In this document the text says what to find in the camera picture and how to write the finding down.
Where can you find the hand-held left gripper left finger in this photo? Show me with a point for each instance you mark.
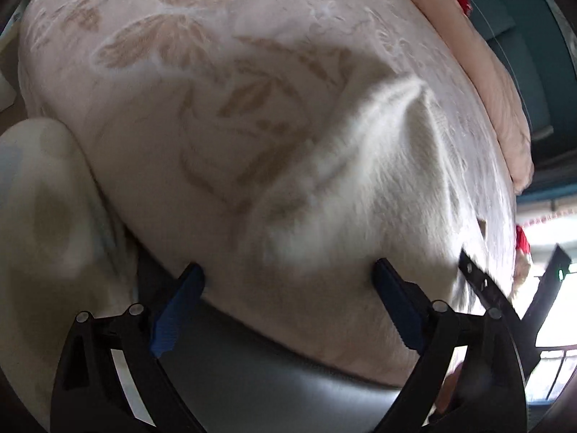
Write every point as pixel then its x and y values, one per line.
pixel 178 311

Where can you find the blue padded headboard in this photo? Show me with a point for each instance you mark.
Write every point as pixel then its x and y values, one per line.
pixel 518 45

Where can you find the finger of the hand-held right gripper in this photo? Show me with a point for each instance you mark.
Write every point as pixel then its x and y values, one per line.
pixel 482 279
pixel 552 275

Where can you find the bright window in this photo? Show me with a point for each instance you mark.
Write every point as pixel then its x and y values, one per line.
pixel 556 324

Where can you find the cream crumpled cloth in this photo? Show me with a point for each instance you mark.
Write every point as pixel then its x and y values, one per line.
pixel 521 273

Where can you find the pink duvet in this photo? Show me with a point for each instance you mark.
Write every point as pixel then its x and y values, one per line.
pixel 496 90

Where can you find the small red fabric item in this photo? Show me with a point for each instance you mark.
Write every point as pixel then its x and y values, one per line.
pixel 523 239

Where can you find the pink floral bedspread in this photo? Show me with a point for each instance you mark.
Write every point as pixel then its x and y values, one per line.
pixel 180 76

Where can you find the cream sweater with black bows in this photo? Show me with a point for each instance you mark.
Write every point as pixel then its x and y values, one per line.
pixel 383 180

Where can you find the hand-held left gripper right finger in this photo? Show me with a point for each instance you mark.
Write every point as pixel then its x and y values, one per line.
pixel 396 297

